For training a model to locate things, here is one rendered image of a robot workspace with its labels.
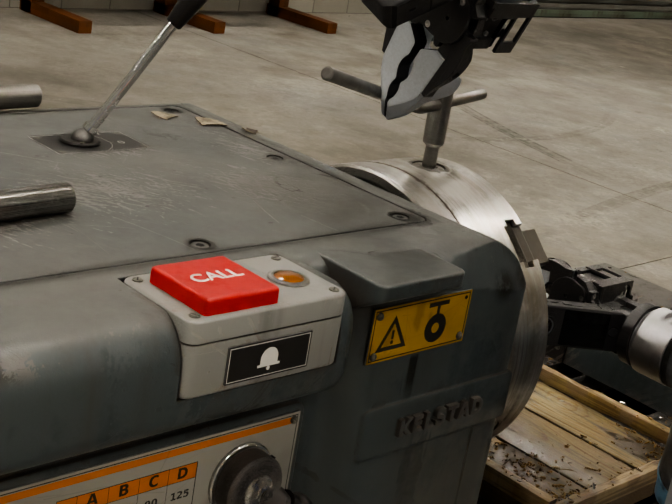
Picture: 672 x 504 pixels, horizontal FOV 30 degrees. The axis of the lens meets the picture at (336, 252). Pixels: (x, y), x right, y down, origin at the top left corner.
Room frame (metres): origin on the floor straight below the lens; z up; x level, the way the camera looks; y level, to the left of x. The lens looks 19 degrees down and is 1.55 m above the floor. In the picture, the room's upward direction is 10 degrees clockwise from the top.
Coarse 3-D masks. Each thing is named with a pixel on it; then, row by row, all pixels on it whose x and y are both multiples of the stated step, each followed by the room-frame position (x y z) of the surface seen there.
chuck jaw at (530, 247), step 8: (512, 232) 1.18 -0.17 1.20; (520, 232) 1.19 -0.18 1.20; (528, 232) 1.22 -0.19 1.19; (512, 240) 1.17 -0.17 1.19; (520, 240) 1.18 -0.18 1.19; (528, 240) 1.21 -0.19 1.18; (536, 240) 1.22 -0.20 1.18; (520, 248) 1.17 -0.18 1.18; (528, 248) 1.18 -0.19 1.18; (536, 248) 1.21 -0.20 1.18; (520, 256) 1.17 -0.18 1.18; (528, 256) 1.17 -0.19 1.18; (536, 256) 1.20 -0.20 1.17; (544, 256) 1.21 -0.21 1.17; (544, 264) 1.21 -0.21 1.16
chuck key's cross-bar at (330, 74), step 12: (324, 72) 1.02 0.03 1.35; (336, 72) 1.03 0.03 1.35; (348, 84) 1.05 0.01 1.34; (360, 84) 1.06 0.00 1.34; (372, 84) 1.09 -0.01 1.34; (372, 96) 1.09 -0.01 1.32; (456, 96) 1.25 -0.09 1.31; (468, 96) 1.27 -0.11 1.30; (480, 96) 1.30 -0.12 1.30; (420, 108) 1.18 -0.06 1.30; (432, 108) 1.20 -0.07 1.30
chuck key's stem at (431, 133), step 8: (448, 96) 1.22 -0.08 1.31; (448, 104) 1.22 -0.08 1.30; (432, 112) 1.22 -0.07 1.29; (440, 112) 1.22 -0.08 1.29; (448, 112) 1.22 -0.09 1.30; (432, 120) 1.22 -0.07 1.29; (440, 120) 1.22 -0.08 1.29; (448, 120) 1.22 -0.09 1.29; (432, 128) 1.22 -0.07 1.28; (440, 128) 1.22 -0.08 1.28; (424, 136) 1.22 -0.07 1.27; (432, 136) 1.22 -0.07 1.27; (440, 136) 1.22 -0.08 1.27; (432, 144) 1.22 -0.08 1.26; (440, 144) 1.22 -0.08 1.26; (424, 152) 1.23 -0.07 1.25; (432, 152) 1.22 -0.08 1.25; (424, 160) 1.22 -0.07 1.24; (432, 160) 1.22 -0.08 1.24; (432, 168) 1.22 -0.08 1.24
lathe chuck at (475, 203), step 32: (384, 160) 1.23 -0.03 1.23; (416, 160) 1.24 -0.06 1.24; (448, 160) 1.26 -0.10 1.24; (448, 192) 1.17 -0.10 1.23; (480, 192) 1.20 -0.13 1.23; (480, 224) 1.15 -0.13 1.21; (512, 224) 1.19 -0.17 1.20; (544, 288) 1.16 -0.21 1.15; (544, 320) 1.15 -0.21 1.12; (512, 352) 1.11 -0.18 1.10; (544, 352) 1.15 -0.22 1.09; (512, 384) 1.12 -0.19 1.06; (512, 416) 1.15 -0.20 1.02
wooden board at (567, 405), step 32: (544, 384) 1.55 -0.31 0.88; (576, 384) 1.52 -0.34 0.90; (544, 416) 1.45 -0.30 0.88; (576, 416) 1.46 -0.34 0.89; (608, 416) 1.48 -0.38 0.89; (640, 416) 1.45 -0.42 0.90; (512, 448) 1.34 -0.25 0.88; (544, 448) 1.36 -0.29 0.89; (576, 448) 1.37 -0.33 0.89; (608, 448) 1.39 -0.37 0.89; (640, 448) 1.40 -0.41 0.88; (512, 480) 1.23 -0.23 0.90; (544, 480) 1.28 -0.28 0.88; (576, 480) 1.29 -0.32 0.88; (608, 480) 1.30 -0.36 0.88; (640, 480) 1.29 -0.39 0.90
